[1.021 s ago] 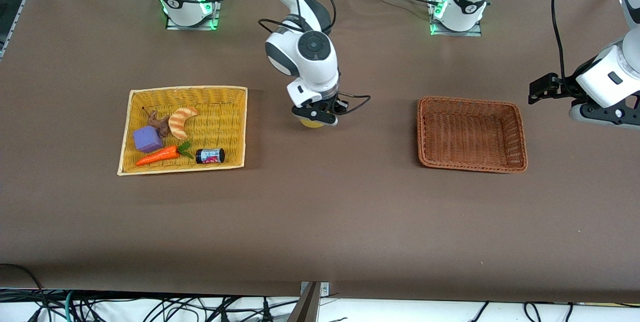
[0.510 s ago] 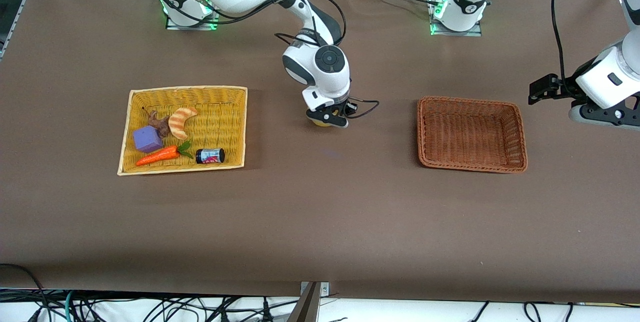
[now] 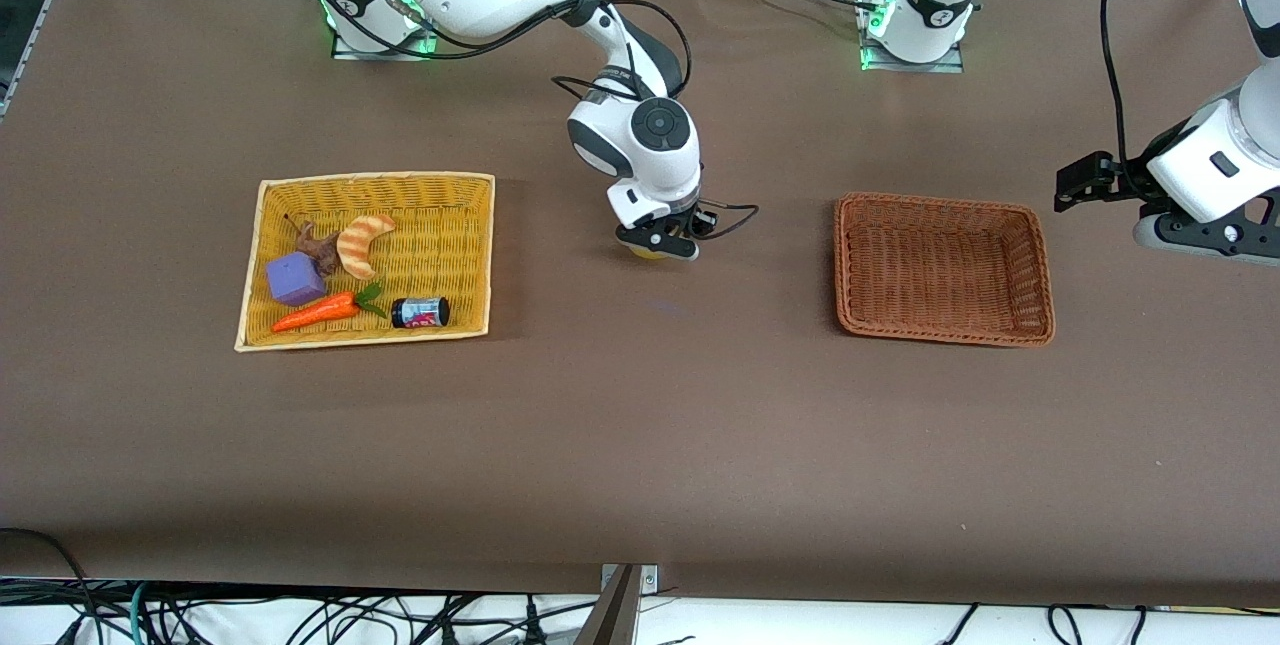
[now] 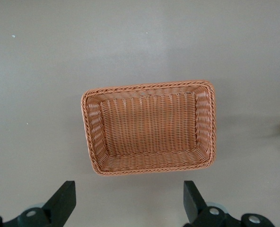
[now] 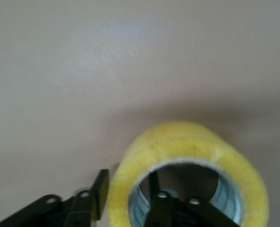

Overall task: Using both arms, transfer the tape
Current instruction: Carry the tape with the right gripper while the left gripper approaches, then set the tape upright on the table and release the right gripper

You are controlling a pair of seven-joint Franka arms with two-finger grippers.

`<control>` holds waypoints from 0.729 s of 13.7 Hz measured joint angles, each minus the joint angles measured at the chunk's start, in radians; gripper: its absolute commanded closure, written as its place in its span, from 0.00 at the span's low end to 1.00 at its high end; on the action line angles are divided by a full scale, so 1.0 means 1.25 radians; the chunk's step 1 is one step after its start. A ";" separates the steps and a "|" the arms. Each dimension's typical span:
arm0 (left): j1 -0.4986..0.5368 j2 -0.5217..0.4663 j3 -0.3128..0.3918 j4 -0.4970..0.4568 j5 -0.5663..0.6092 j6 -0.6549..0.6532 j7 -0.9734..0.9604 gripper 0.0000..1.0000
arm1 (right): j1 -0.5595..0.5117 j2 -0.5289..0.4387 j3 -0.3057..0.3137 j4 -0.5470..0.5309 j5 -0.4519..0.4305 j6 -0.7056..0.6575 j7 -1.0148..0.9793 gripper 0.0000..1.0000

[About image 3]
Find brown wicker basket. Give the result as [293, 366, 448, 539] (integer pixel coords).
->
[833, 191, 1057, 348]

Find yellow wicker basket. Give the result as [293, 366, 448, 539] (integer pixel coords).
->
[234, 171, 496, 353]

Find small black can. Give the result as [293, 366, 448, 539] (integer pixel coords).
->
[391, 296, 451, 330]

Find toy croissant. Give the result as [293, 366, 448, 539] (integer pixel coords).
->
[336, 214, 397, 281]

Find brown root toy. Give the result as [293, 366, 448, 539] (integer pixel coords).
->
[284, 214, 341, 276]

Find orange toy carrot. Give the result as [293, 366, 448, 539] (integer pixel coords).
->
[271, 283, 391, 334]

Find purple cube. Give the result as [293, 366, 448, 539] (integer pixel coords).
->
[265, 251, 329, 308]

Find grey metal bar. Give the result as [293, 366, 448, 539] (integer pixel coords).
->
[575, 565, 643, 645]

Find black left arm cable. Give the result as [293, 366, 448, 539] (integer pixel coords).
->
[1100, 0, 1139, 191]

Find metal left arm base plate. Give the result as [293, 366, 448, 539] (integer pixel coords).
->
[860, 0, 966, 74]

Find silver table edge bracket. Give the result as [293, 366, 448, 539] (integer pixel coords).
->
[600, 563, 659, 594]

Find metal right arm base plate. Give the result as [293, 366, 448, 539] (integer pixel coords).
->
[330, 0, 441, 61]

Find tangled black floor cables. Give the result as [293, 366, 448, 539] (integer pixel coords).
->
[150, 590, 601, 645]

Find black looped floor cable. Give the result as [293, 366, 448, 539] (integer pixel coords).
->
[0, 528, 96, 645]

